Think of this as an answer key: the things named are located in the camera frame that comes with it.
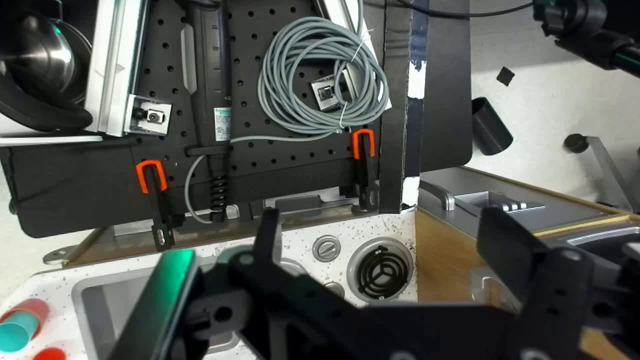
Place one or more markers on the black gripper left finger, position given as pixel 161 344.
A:
pixel 152 324

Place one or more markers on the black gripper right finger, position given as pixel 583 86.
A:
pixel 515 256

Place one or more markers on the green plastic cup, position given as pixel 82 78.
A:
pixel 23 324

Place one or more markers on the steel toy sink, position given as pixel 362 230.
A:
pixel 102 306

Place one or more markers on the red toy tomato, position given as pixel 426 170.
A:
pixel 51 355

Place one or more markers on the black coil burner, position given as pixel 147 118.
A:
pixel 381 268

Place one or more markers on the grey stove knob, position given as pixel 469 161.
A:
pixel 326 249

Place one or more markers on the black perforated board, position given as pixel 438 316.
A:
pixel 81 186

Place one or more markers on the orange-handled clamp left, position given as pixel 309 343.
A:
pixel 152 183

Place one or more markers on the orange-handled clamp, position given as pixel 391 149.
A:
pixel 152 183
pixel 362 149

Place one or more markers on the orange-handled clamp right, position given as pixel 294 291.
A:
pixel 362 149

